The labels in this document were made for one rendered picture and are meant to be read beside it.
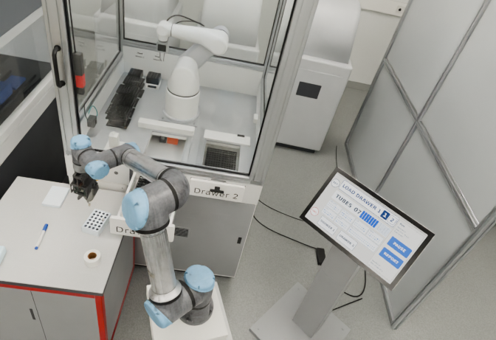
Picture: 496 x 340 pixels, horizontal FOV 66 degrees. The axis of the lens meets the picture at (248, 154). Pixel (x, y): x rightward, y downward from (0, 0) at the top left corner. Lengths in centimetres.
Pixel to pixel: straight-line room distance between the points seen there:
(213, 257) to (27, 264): 109
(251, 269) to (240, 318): 38
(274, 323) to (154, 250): 149
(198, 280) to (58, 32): 111
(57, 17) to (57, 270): 105
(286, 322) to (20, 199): 170
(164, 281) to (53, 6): 110
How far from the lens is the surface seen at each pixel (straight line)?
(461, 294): 350
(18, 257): 199
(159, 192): 122
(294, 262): 297
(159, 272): 135
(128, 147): 157
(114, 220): 184
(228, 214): 220
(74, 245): 197
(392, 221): 185
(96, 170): 152
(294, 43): 159
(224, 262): 256
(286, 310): 271
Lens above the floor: 233
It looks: 39 degrees down
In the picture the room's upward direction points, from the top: 14 degrees clockwise
